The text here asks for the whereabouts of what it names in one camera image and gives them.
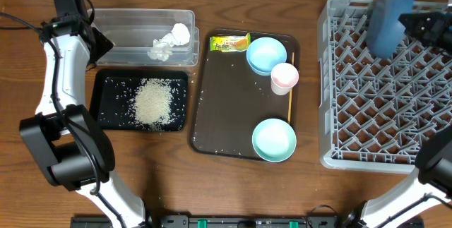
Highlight pink cup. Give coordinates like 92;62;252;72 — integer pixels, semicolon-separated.
270;63;299;95

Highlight dark blue plate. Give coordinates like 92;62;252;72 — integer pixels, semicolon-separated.
365;0;414;59

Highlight light blue bowl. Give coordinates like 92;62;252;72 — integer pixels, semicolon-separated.
246;37;287;76

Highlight pile of white rice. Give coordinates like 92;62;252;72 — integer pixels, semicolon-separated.
129;78;174;131

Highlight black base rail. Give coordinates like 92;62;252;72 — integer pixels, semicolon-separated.
70;215;424;228

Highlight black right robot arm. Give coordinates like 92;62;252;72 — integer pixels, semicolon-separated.
341;11;451;227

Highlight black plastic tray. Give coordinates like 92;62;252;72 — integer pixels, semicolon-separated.
90;68;188;132

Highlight white tissue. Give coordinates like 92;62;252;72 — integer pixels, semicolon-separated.
147;23;191;61

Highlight wooden chopstick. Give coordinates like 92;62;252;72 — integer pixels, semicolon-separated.
287;52;295;124

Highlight dark brown serving tray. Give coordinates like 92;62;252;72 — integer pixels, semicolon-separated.
188;40;298;161

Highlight grey dishwasher rack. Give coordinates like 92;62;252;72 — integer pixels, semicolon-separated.
317;0;451;174

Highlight mint green bowl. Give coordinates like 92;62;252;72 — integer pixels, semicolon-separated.
251;119;297;162

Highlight green yellow snack wrapper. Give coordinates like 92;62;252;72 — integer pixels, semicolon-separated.
209;33;251;52

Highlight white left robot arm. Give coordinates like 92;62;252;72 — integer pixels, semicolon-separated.
19;0;150;227

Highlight clear plastic bin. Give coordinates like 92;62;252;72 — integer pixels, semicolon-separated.
92;8;199;66

